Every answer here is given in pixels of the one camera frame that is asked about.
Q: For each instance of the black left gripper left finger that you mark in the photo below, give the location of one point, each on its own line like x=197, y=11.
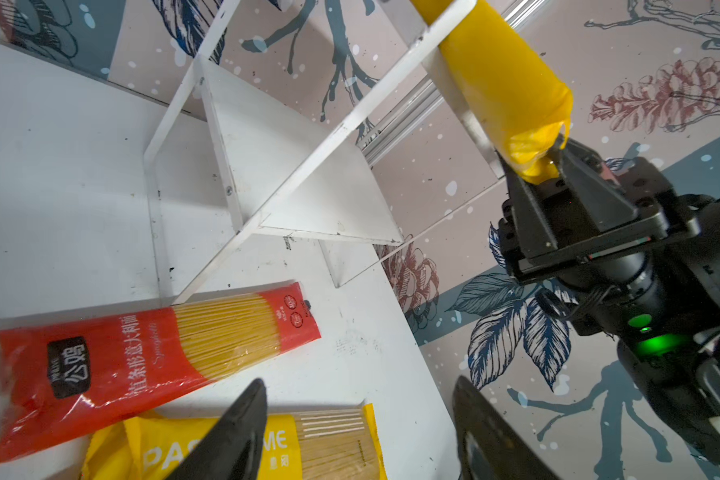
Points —
x=233, y=448

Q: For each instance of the red spaghetti pack rear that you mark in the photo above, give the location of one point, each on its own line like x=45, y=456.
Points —
x=71, y=379

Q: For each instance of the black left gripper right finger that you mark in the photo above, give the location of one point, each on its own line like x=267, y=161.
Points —
x=488, y=447

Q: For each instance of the yellow spaghetti pack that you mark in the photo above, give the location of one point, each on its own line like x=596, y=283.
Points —
x=318, y=444
x=518, y=100

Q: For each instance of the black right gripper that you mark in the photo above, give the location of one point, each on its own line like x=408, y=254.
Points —
x=588, y=215

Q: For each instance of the white two-tier shelf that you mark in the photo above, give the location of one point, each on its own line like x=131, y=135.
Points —
x=283, y=175

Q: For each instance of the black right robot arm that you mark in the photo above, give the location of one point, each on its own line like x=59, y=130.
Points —
x=663, y=307

